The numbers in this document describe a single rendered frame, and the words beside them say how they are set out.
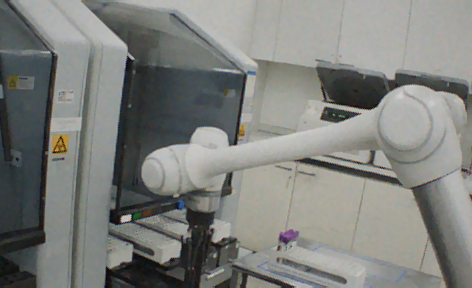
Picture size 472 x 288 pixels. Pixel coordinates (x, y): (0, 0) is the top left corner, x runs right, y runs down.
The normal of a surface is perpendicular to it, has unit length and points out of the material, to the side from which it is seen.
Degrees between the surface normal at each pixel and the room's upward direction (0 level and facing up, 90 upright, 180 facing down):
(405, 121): 85
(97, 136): 90
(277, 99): 90
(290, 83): 90
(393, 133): 82
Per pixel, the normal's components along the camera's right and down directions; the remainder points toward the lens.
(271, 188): -0.51, 0.06
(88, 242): 0.85, 0.20
